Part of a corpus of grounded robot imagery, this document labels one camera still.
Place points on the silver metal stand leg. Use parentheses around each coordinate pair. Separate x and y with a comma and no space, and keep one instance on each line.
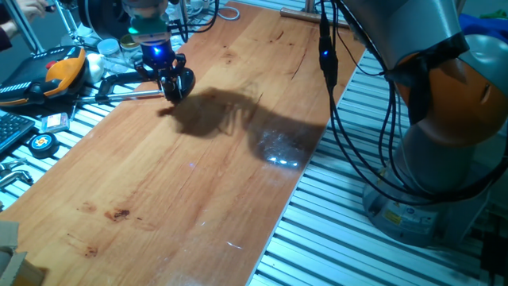
(24,25)

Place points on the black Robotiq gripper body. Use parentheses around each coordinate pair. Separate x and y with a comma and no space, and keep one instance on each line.
(158,55)

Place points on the bent metal pipe fitting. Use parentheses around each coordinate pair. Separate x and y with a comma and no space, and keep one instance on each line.
(16,178)

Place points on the bare person hand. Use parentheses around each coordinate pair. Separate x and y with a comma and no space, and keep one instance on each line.
(33,8)

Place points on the black C-clamp steel screw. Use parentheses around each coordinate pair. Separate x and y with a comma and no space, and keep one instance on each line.
(119,95)

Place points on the blue round tape measure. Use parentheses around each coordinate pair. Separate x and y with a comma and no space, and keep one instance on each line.
(43,144)

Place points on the small cardboard box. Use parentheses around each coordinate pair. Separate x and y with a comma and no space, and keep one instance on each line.
(20,272)
(8,234)

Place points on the glass jar gold lid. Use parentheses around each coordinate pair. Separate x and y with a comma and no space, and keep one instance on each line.
(127,41)

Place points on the black round spool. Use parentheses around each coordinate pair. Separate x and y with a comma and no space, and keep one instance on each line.
(103,20)

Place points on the small white card box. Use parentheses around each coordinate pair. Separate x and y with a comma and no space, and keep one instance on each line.
(55,122)

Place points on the black orange teach pendant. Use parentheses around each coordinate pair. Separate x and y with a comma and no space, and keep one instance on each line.
(59,73)

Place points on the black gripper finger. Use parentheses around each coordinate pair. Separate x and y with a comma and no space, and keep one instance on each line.
(143,70)
(180,65)

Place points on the green wrist flange adapter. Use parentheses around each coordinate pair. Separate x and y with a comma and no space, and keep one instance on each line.
(148,28)

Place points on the dark sleeved forearm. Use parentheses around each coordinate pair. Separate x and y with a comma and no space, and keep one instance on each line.
(6,37)

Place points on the black computer keyboard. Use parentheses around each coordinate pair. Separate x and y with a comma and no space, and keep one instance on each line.
(14,129)

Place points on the clear jar white lid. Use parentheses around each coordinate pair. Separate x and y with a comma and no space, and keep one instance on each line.
(108,47)

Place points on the glossy wooden board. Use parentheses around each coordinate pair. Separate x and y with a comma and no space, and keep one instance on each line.
(178,178)

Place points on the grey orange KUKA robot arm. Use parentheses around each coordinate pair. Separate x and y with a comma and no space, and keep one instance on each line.
(436,99)

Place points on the white rounded plastic object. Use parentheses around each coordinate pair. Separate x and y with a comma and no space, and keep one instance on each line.
(95,67)

